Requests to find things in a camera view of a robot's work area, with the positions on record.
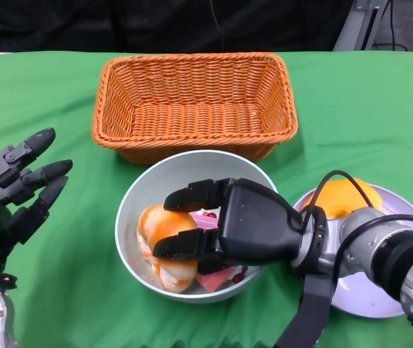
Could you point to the light pink striped cake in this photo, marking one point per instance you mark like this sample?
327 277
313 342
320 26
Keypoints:
213 281

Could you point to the grey metal stand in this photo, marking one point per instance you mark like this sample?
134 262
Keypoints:
355 27

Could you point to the green tablecloth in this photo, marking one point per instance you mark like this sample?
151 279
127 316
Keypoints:
47 108

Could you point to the orange white striped bun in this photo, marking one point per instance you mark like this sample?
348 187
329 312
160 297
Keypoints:
163 221

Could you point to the small cake with red berries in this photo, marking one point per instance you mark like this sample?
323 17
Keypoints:
239 276

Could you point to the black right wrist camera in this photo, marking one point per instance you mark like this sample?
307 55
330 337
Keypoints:
311 308

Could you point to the magenta cake block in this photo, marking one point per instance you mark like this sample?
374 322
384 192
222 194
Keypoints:
203 219

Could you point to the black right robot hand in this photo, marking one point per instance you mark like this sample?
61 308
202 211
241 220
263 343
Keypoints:
257 224

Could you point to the black backdrop curtain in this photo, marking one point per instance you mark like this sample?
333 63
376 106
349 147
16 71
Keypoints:
83 25

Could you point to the orange wicker basket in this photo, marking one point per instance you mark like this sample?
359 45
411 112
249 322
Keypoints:
199 119

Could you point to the lavender round plate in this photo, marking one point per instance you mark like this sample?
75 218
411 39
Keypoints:
366 304

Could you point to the grey-green bowl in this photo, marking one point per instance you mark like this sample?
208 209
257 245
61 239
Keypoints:
199 166

